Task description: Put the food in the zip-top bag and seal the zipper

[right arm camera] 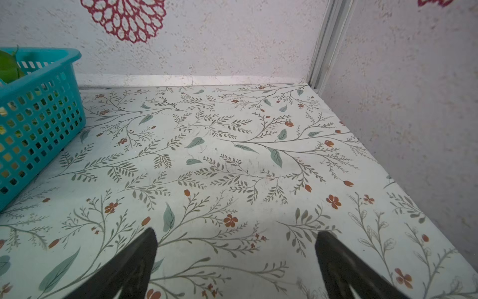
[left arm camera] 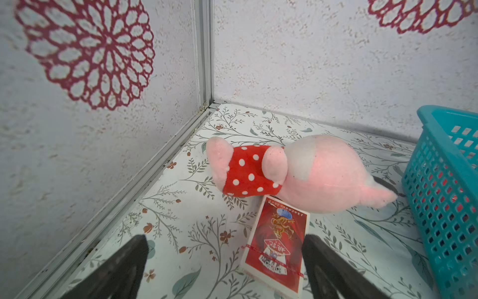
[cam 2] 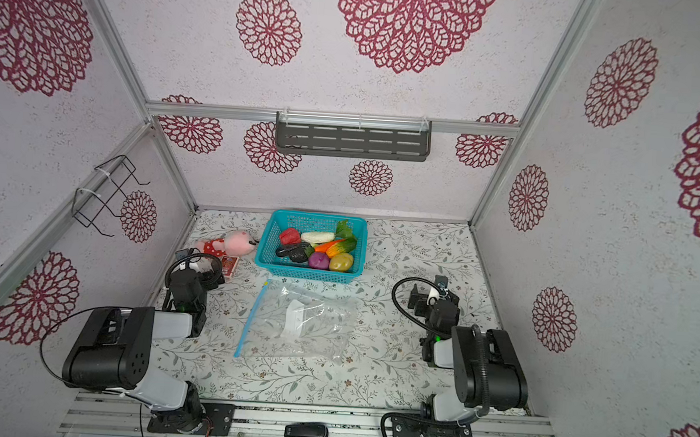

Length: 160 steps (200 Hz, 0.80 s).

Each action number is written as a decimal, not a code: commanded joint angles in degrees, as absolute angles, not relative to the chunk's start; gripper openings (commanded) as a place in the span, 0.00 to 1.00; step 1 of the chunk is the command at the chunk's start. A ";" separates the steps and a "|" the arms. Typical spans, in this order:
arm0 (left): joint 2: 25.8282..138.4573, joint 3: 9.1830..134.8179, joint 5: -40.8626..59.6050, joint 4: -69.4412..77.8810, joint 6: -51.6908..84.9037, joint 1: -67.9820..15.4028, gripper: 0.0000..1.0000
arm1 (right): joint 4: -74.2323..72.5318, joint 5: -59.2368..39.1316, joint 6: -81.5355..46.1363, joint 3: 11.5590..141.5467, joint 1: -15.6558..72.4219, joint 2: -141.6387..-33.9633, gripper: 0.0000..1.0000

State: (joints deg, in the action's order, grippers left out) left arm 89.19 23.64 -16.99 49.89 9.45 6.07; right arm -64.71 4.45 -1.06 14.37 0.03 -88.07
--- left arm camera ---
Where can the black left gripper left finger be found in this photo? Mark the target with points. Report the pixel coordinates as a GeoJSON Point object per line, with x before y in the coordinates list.
{"type": "Point", "coordinates": [119, 277]}

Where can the red card pack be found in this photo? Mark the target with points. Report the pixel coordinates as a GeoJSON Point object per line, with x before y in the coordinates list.
{"type": "Point", "coordinates": [273, 252]}

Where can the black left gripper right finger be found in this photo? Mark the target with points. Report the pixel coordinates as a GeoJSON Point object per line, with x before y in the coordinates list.
{"type": "Point", "coordinates": [331, 277]}

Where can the teal plastic basket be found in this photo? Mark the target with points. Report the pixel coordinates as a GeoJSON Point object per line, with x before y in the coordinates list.
{"type": "Point", "coordinates": [441, 185]}

